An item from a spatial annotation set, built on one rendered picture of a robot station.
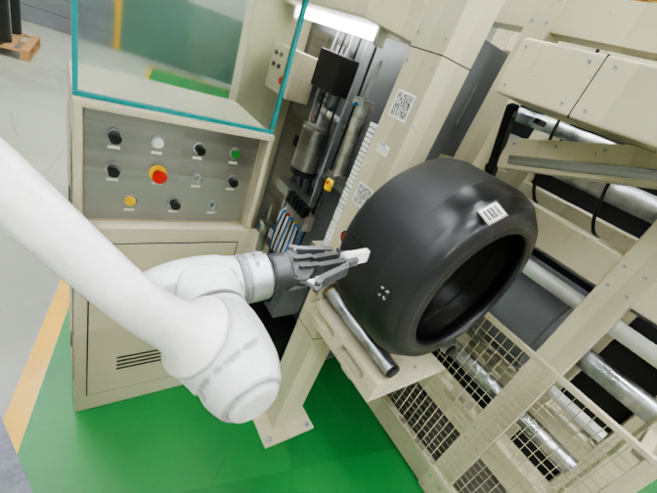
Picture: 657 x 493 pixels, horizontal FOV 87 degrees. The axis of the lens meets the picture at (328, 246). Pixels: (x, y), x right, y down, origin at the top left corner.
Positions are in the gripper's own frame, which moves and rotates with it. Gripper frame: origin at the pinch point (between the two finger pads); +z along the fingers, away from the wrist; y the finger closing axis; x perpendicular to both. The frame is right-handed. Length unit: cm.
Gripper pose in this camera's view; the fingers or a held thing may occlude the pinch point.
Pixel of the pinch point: (354, 257)
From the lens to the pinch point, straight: 75.0
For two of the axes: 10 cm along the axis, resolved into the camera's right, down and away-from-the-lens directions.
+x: -2.2, 8.1, 5.5
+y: -5.1, -5.7, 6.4
